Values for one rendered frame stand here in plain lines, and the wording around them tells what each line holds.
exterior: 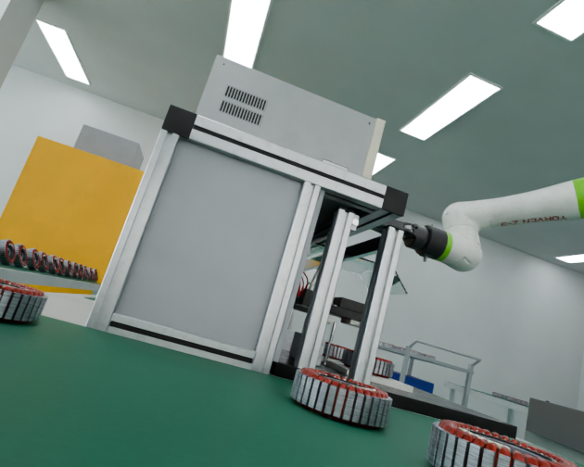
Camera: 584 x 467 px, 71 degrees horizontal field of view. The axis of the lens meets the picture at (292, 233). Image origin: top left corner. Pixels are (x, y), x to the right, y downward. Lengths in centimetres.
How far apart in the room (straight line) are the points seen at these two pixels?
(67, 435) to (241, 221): 50
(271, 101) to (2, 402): 75
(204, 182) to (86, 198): 390
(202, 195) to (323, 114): 36
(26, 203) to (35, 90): 284
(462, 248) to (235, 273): 79
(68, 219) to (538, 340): 760
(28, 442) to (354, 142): 81
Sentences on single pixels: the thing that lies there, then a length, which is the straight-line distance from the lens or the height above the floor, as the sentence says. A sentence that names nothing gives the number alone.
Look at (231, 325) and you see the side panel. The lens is 67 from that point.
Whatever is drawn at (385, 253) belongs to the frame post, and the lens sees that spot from 75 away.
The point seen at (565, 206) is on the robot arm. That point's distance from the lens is 136.
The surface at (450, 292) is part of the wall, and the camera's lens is 756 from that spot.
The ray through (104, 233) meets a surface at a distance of 447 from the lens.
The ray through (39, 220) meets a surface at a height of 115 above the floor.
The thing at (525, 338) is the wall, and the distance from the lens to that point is 850.
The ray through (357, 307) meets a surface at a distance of 91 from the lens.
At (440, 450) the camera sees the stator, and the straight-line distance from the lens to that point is 38.
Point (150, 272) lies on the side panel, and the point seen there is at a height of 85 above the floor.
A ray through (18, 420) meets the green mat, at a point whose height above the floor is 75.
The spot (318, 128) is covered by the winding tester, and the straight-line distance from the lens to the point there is 91.
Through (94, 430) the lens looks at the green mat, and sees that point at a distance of 25.
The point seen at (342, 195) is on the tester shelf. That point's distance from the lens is 73.
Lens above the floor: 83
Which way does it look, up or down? 13 degrees up
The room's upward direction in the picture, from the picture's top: 16 degrees clockwise
